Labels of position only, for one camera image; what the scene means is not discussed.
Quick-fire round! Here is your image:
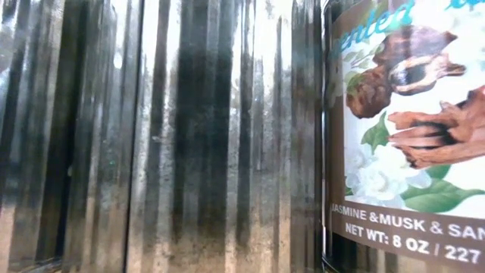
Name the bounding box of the scented candle jar with label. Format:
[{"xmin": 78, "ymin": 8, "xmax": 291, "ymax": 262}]
[{"xmin": 321, "ymin": 0, "xmax": 485, "ymax": 273}]

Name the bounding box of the ribbed grey glass candle holder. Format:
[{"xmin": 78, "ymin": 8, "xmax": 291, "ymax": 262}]
[
  {"xmin": 124, "ymin": 0, "xmax": 325, "ymax": 273},
  {"xmin": 0, "ymin": 0, "xmax": 144, "ymax": 273}
]

